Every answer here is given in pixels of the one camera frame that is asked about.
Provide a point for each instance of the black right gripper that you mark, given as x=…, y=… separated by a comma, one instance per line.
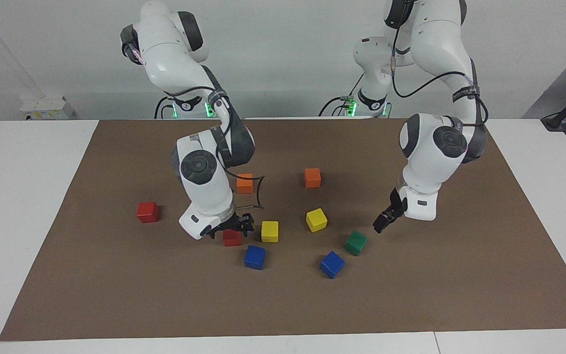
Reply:
x=231, y=223

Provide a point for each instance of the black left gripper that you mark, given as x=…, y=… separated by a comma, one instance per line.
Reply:
x=397, y=204

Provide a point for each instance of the red wooden cube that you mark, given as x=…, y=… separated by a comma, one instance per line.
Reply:
x=232, y=239
x=147, y=212

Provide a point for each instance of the green wooden cube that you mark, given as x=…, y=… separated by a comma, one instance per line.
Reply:
x=356, y=243

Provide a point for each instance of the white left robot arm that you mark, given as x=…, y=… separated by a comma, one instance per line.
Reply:
x=430, y=167

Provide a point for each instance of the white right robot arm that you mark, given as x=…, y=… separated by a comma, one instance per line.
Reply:
x=204, y=187

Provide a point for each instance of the blue wooden cube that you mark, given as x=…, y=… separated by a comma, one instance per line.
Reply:
x=255, y=257
x=332, y=265

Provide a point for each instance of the yellow wooden cube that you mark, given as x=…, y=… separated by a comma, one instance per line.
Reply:
x=316, y=221
x=269, y=232

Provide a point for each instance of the orange wooden cube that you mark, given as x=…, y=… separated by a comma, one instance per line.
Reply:
x=312, y=178
x=246, y=186

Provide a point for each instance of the brown table mat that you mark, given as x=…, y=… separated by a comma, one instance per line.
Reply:
x=116, y=285

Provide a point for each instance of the white box with yellow label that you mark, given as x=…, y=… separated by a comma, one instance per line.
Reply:
x=47, y=108

